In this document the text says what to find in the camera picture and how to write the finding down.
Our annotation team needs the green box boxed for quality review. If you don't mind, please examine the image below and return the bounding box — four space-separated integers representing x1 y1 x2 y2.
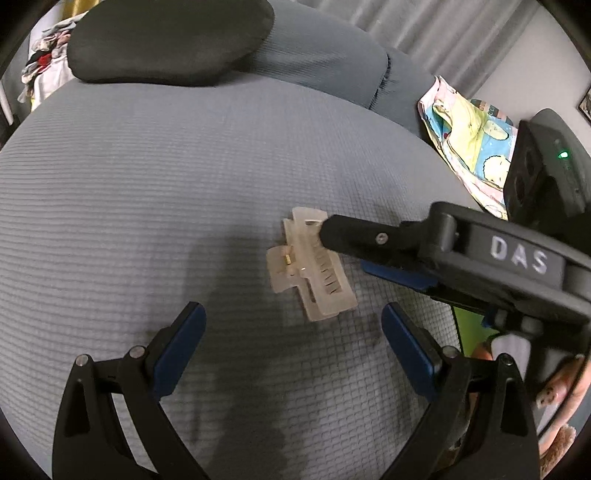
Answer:
452 307 497 361

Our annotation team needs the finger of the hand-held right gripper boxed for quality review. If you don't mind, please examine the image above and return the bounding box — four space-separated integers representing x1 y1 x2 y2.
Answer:
360 259 440 292
318 213 430 268

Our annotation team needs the person's right hand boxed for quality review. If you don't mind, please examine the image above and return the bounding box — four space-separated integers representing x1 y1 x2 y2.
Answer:
536 353 591 467

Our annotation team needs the grey curtain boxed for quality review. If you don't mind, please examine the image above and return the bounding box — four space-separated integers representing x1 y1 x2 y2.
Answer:
272 0 541 100

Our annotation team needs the beige hair claw clip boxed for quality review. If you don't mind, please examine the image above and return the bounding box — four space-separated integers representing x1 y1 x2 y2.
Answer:
267 207 358 322

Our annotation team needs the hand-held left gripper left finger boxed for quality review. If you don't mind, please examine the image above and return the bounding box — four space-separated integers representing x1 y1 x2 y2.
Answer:
52 301 207 480

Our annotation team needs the pile of clothes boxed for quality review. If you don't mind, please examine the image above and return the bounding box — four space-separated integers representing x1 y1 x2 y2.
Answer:
18 16 88 109

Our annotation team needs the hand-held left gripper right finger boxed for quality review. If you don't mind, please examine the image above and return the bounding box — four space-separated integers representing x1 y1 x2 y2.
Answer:
381 302 541 480

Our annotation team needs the black pillow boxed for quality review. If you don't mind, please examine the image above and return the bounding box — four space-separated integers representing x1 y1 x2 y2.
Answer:
68 0 275 88

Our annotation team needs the colourful printed cloth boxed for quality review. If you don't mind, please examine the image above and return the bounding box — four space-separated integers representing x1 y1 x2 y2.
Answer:
418 76 520 220

